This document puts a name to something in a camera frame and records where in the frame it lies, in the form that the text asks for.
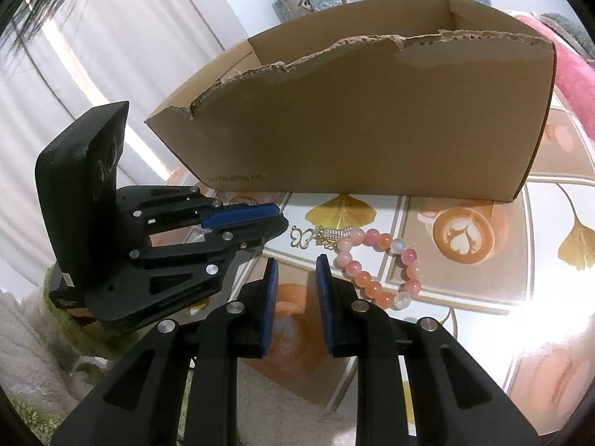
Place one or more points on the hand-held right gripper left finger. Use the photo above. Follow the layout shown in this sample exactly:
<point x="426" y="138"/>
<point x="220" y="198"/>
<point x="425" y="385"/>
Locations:
<point x="271" y="306"/>

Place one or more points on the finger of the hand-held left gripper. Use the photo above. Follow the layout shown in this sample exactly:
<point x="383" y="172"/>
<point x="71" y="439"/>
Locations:
<point x="241" y="216"/>
<point x="232" y="244"/>

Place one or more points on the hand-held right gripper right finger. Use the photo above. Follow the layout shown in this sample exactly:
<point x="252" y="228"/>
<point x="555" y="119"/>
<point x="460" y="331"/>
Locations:
<point x="325" y="306"/>

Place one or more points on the butterfly charm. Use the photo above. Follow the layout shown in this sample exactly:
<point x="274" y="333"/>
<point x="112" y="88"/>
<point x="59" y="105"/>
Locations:
<point x="301" y="238"/>

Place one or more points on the brown cardboard box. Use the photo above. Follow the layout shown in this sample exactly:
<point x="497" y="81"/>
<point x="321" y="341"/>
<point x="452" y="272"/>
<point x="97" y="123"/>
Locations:
<point x="372" y="125"/>

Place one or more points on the white curtain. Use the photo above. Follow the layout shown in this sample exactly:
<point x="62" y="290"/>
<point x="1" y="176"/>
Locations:
<point x="139" y="55"/>

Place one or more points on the ginkgo leaf patterned tablecloth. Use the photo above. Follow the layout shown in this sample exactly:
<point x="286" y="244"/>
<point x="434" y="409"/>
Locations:
<point x="488" y="278"/>

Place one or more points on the fluffy white rug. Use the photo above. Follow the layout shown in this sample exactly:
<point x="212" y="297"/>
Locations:
<point x="28" y="357"/>

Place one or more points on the pink floral blanket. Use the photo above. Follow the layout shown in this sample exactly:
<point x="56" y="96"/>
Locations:
<point x="576" y="74"/>

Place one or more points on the grey green patterned quilt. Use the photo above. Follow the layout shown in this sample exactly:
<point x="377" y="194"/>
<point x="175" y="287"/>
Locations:
<point x="571" y="32"/>

